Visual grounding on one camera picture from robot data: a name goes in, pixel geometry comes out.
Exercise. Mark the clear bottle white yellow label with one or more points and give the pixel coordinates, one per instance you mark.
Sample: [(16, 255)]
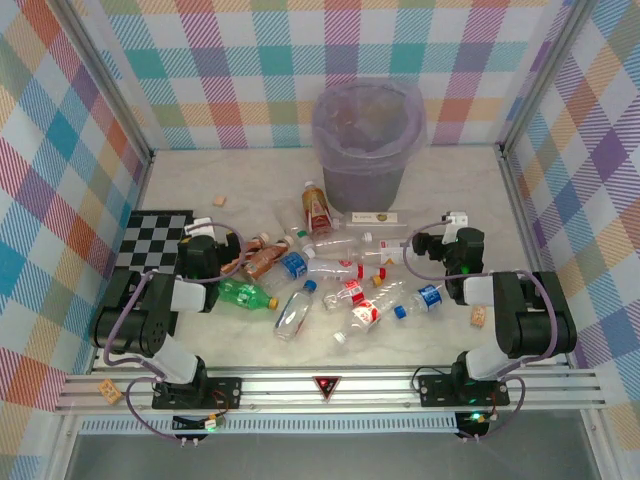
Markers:
[(392, 252)]

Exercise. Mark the crushed brown orange bottle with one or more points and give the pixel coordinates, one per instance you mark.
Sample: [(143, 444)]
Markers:
[(265, 260)]

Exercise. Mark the green bottle yellow cap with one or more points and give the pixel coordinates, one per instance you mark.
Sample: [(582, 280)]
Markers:
[(245, 294)]

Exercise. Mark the blue label bottle blue cap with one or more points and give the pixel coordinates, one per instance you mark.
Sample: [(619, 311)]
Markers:
[(427, 297)]

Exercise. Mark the clear bottle yellow cap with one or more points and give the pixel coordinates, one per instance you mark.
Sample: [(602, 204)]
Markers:
[(390, 295)]

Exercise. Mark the crushed clear bottle blue label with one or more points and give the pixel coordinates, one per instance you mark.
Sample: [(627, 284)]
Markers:
[(295, 265)]

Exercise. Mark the small crushed red label bottle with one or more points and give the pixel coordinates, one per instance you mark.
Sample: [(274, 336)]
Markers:
[(350, 291)]

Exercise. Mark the red label bottle white cap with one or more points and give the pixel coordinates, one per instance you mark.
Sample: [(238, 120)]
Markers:
[(365, 315)]

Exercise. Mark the plain clear bottle white cap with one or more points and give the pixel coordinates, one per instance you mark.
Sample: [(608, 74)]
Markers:
[(335, 244)]

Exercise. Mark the tall clear bottle blue cap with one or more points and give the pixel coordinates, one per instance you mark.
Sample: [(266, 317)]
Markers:
[(294, 315)]

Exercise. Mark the brown tea bottle red label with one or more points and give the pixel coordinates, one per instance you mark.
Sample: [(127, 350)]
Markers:
[(316, 210)]

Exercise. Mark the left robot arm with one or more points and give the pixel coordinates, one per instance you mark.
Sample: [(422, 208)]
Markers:
[(150, 320)]

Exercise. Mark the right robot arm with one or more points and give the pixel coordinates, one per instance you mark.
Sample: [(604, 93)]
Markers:
[(530, 320)]

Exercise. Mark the grey round waste bin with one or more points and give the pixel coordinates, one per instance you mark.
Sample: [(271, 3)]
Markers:
[(362, 185)]

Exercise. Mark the small wooden cube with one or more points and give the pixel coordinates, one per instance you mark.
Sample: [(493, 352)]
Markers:
[(219, 201)]

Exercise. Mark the black and grey chessboard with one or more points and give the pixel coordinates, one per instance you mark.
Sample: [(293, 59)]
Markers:
[(150, 240)]

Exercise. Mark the small orange cracker tile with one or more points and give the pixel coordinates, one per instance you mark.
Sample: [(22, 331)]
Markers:
[(478, 317), (109, 392)]

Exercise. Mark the red triangle emblem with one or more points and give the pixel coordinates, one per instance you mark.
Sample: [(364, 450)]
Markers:
[(326, 386)]

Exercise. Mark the small circuit board with LED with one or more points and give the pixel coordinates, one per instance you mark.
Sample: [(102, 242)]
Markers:
[(475, 417), (210, 425)]

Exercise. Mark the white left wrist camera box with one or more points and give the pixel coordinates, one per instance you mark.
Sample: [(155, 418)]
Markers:
[(200, 227)]

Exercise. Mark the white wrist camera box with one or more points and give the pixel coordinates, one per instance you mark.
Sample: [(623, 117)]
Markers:
[(200, 227), (457, 219)]

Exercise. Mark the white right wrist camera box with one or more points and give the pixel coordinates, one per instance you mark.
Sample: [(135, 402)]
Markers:
[(457, 219)]

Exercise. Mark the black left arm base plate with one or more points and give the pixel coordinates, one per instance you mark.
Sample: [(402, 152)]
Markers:
[(225, 387)]

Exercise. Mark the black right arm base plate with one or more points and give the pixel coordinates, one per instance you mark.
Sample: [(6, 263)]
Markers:
[(435, 387)]

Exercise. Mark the aluminium mounting rail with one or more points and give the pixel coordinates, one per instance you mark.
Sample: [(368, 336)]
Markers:
[(280, 387)]

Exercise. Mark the aluminium frame post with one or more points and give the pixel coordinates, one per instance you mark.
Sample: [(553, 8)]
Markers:
[(544, 75), (107, 75)]

